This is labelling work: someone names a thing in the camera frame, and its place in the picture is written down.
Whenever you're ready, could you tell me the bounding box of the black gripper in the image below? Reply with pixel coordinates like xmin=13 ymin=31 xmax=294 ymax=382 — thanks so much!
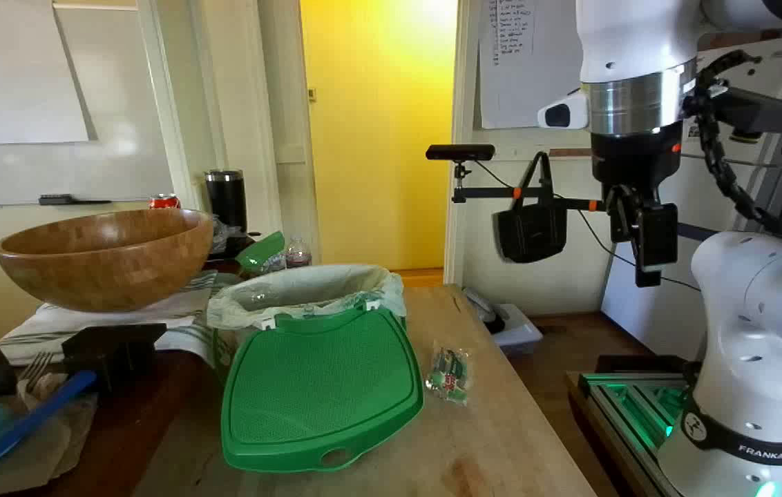
xmin=588 ymin=130 xmax=685 ymax=244

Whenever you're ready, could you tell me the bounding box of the green plastic bin lid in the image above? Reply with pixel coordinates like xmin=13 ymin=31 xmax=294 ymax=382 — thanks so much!
xmin=219 ymin=304 xmax=425 ymax=477

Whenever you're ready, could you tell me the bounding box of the translucent bin liner bag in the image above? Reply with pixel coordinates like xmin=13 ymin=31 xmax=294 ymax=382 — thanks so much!
xmin=204 ymin=262 xmax=410 ymax=333

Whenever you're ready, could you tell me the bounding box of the white plastic bin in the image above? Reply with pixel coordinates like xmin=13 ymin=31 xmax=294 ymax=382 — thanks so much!
xmin=258 ymin=295 xmax=383 ymax=333

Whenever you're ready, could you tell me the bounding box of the black hanging bag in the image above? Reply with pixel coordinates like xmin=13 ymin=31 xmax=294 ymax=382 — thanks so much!
xmin=490 ymin=148 xmax=569 ymax=264

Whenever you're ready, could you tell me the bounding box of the white cabinet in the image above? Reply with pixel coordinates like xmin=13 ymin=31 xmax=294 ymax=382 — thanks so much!
xmin=596 ymin=52 xmax=782 ymax=365

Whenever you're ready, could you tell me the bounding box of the translucent plastic storage box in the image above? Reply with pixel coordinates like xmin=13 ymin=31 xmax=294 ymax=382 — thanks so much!
xmin=457 ymin=284 xmax=546 ymax=353

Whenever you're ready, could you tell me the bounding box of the clear green candy packet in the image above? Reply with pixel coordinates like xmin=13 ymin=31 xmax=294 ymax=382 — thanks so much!
xmin=423 ymin=343 xmax=479 ymax=408

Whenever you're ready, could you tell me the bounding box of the yellow door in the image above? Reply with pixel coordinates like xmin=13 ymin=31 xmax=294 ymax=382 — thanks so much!
xmin=299 ymin=0 xmax=458 ymax=274

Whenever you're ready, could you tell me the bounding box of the small green plastic piece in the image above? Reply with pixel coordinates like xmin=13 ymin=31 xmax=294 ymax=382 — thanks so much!
xmin=234 ymin=230 xmax=289 ymax=274

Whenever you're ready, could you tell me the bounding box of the black tumbler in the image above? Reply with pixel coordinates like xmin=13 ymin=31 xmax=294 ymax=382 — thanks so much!
xmin=201 ymin=168 xmax=248 ymax=234

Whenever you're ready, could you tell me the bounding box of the red drink can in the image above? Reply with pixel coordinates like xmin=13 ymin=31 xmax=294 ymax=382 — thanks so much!
xmin=150 ymin=190 xmax=183 ymax=215

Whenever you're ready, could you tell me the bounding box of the large whiteboard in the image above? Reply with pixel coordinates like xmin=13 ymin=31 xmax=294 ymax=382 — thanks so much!
xmin=0 ymin=0 xmax=178 ymax=209

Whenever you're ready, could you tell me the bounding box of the large wooden bowl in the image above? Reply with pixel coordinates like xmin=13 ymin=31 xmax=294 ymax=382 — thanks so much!
xmin=0 ymin=206 xmax=219 ymax=315

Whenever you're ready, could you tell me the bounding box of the black plastic block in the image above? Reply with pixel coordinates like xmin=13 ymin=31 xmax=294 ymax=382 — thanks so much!
xmin=61 ymin=322 xmax=168 ymax=396

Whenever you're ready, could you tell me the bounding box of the black whiteboard marker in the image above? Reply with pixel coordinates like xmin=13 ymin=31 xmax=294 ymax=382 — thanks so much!
xmin=37 ymin=190 xmax=114 ymax=209

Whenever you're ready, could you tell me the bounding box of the white striped cloth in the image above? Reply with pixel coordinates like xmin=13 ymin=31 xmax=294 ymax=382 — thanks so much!
xmin=0 ymin=288 xmax=226 ymax=368

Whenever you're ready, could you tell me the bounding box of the crumpled clear plastic bag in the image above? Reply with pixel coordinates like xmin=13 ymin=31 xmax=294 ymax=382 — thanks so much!
xmin=0 ymin=357 xmax=100 ymax=497

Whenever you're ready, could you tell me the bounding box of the thin black cable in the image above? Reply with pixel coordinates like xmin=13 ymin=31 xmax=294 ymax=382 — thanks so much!
xmin=577 ymin=206 xmax=703 ymax=293

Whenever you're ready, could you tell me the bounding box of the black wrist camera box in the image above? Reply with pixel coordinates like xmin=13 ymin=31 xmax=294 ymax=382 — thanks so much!
xmin=636 ymin=202 xmax=679 ymax=291

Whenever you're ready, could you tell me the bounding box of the black cable chain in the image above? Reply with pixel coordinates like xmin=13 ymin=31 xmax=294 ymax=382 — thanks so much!
xmin=689 ymin=49 xmax=782 ymax=251

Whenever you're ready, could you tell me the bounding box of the black bar camera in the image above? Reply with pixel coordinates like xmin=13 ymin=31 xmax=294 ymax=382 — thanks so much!
xmin=423 ymin=142 xmax=497 ymax=166

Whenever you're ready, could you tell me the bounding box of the handwritten wall paper sheet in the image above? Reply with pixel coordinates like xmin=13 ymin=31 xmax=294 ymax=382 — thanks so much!
xmin=479 ymin=0 xmax=586 ymax=133

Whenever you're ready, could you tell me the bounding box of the metal base mount green light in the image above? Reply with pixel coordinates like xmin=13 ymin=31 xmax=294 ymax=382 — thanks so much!
xmin=577 ymin=368 xmax=698 ymax=497

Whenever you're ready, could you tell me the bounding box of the white wall poster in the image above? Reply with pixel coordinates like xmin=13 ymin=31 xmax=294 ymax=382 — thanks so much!
xmin=0 ymin=0 xmax=95 ymax=148

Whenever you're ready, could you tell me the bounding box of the blue tool handle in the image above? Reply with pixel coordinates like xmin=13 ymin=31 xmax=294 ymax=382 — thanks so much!
xmin=0 ymin=368 xmax=100 ymax=495

